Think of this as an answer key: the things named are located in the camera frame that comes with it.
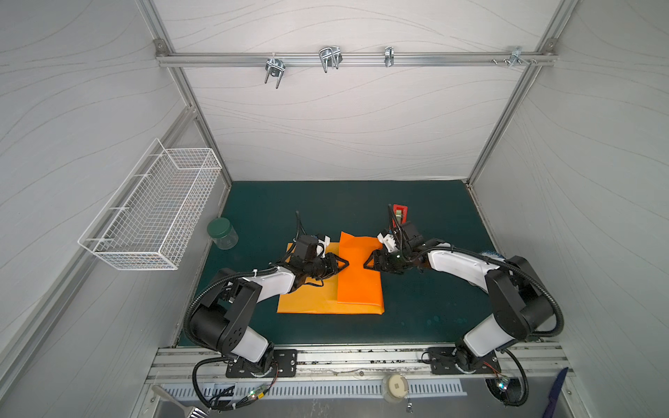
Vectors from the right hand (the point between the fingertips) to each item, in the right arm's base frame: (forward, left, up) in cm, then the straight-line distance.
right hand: (375, 261), depth 89 cm
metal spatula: (-44, +48, -3) cm, 65 cm away
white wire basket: (-4, +62, +27) cm, 68 cm away
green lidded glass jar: (+6, +55, +6) cm, 56 cm away
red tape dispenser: (+21, -10, +1) cm, 23 cm away
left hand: (-2, +9, +1) cm, 9 cm away
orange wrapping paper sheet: (-9, +6, -4) cm, 11 cm away
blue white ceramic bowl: (+7, -43, -4) cm, 44 cm away
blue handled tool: (-34, -49, -8) cm, 60 cm away
